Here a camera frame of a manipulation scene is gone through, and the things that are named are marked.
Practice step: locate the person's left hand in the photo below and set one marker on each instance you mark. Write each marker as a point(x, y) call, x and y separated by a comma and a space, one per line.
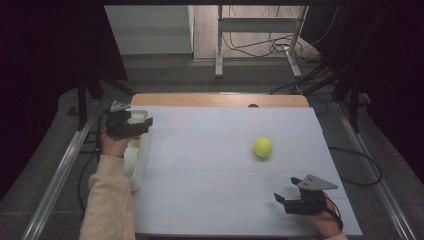
point(113, 146)

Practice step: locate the black stand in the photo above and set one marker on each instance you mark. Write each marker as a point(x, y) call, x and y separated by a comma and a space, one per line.
point(81, 100)
point(355, 100)

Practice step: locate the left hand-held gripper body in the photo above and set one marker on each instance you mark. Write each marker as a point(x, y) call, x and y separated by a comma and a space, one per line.
point(118, 125)

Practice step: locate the white cabinet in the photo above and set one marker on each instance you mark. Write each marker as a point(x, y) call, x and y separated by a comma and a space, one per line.
point(150, 30)

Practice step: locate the person's right hand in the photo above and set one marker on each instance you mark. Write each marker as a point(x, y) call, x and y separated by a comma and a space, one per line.
point(325, 223)

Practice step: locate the white foam board sheet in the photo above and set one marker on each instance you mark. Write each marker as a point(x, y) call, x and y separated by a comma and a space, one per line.
point(216, 173)

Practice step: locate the black table grommet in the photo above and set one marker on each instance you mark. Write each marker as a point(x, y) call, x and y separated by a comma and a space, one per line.
point(253, 105)

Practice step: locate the white desk frame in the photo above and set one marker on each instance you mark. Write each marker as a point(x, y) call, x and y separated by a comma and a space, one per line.
point(258, 25)

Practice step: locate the metal floor rail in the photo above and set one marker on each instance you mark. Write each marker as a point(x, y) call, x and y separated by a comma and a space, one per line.
point(373, 173)
point(56, 180)

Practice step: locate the wooden table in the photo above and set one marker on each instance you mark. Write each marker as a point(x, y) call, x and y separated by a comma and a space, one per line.
point(216, 100)

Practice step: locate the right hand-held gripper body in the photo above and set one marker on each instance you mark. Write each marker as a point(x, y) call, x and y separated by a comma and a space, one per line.
point(306, 205)

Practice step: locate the white plastic bin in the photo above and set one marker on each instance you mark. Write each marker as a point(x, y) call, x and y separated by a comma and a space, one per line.
point(138, 166)

